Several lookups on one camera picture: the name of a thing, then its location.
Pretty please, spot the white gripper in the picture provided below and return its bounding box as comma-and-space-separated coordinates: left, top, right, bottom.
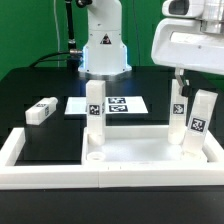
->
151, 0, 224, 97

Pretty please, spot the white desk top tray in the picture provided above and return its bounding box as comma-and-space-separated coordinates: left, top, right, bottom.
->
81, 125, 224, 164

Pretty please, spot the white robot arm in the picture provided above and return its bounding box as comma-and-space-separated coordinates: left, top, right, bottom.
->
76, 0, 224, 94

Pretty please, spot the fiducial marker base sheet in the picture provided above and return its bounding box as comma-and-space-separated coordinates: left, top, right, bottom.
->
65, 96, 148, 115

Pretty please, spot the white U-shaped obstacle fence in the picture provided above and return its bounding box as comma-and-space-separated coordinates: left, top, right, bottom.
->
0, 128, 224, 190

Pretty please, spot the black camera stand pole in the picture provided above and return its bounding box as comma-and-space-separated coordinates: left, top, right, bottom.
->
65, 0, 77, 70

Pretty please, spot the black cable bundle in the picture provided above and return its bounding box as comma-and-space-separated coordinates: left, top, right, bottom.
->
29, 50, 83, 69

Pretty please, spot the white hanging cable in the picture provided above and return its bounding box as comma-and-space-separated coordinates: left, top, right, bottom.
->
53, 0, 62, 68

